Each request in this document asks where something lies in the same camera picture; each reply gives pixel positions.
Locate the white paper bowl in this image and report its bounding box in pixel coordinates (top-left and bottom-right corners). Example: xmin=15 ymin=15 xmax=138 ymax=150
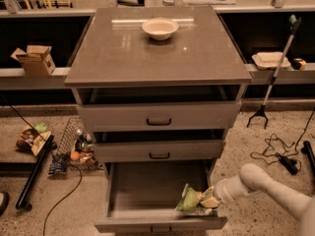
xmin=142 ymin=18 xmax=178 ymax=40

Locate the black pole right floor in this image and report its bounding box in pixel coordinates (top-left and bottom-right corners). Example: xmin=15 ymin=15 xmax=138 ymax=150
xmin=301 ymin=141 xmax=315 ymax=176

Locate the middle grey drawer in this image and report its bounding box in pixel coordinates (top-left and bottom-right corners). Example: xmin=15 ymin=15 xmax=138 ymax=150
xmin=94 ymin=140 xmax=225 ymax=162

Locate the yellow tape measure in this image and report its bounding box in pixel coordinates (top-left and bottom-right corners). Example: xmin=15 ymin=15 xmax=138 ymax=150
xmin=291 ymin=58 xmax=306 ymax=70

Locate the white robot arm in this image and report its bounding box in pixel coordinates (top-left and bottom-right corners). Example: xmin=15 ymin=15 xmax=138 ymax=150
xmin=197 ymin=163 xmax=315 ymax=236

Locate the white takeout container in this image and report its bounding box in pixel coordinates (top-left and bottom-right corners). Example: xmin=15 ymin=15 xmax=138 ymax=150
xmin=252 ymin=52 xmax=283 ymax=70

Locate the blue snack packet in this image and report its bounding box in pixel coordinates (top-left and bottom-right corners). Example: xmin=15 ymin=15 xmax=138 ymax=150
xmin=47 ymin=157 xmax=67 ymax=177

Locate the open cardboard box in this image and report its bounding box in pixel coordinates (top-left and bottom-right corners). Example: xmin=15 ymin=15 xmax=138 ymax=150
xmin=11 ymin=45 xmax=55 ymax=77

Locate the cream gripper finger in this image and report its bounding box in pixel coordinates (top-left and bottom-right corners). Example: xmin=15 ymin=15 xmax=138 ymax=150
xmin=196 ymin=186 xmax=214 ymax=200
xmin=201 ymin=197 xmax=220 ymax=208

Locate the grey drawer cabinet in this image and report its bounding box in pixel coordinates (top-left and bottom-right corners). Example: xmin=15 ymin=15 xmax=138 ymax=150
xmin=64 ymin=5 xmax=253 ymax=234

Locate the wire basket with groceries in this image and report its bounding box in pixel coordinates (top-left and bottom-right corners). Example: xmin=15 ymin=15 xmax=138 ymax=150
xmin=55 ymin=117 xmax=102 ymax=171

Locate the reacher grabber tool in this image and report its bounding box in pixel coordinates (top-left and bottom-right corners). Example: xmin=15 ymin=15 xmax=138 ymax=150
xmin=246 ymin=14 xmax=301 ymax=128

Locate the bottom grey drawer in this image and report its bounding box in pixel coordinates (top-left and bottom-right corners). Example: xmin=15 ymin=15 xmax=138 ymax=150
xmin=94 ymin=160 xmax=227 ymax=235

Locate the green jalapeno chip bag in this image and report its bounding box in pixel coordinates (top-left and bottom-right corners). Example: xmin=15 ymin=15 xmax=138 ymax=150
xmin=175 ymin=184 xmax=205 ymax=212

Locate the black power adapter with cable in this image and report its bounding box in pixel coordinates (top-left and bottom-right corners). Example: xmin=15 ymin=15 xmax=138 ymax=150
xmin=250 ymin=113 xmax=314 ymax=175

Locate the black pole on floor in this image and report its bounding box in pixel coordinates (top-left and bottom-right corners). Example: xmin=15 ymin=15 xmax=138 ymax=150
xmin=15 ymin=135 xmax=54 ymax=210

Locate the brown snack bag on floor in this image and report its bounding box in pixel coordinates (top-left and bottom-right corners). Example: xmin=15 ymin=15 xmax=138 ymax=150
xmin=16 ymin=122 xmax=51 ymax=156

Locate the black cable left floor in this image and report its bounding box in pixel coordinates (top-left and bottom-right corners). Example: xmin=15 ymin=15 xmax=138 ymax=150
xmin=0 ymin=95 xmax=83 ymax=236

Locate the grey drawer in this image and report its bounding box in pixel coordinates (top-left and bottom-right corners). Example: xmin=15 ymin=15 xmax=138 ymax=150
xmin=94 ymin=140 xmax=225 ymax=162
xmin=94 ymin=160 xmax=227 ymax=235
xmin=78 ymin=102 xmax=240 ymax=133

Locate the top grey drawer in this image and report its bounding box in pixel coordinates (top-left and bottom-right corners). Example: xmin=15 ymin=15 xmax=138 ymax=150
xmin=78 ymin=102 xmax=240 ymax=133

